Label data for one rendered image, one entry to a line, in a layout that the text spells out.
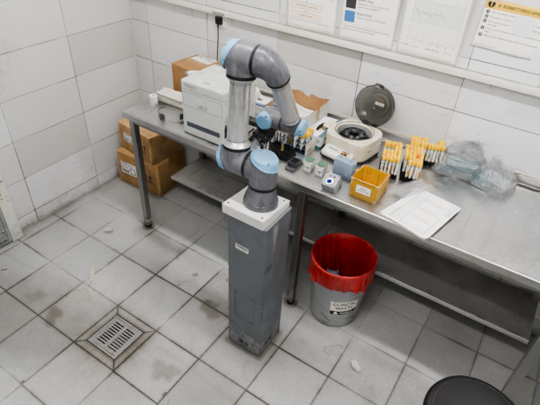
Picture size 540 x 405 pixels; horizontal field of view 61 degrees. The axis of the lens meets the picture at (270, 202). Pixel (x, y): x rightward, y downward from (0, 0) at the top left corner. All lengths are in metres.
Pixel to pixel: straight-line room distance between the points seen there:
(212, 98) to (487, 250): 1.41
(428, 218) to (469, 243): 0.19
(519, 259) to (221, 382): 1.47
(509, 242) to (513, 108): 0.65
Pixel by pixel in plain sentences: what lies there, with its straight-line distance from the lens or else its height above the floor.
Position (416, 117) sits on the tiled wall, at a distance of 2.55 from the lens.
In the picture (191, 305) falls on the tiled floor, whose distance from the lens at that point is 2.75.
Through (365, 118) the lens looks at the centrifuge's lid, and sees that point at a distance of 2.56.
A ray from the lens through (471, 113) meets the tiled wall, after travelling 2.47.
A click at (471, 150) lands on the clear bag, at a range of 2.40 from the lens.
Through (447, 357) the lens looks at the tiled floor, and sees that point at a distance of 2.76.
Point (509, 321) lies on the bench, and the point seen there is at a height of 0.27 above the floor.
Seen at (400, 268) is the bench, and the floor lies 0.27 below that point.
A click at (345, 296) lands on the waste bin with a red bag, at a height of 0.28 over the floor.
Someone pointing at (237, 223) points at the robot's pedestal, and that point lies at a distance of 1.96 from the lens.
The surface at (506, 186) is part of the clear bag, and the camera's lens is 2.38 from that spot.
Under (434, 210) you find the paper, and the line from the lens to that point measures 2.14.
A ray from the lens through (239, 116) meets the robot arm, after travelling 1.80.
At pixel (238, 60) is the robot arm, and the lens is 1.72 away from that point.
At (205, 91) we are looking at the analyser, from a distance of 2.33.
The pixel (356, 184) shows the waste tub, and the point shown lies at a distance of 2.08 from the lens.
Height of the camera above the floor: 2.10
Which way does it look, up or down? 37 degrees down
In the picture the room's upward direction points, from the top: 4 degrees clockwise
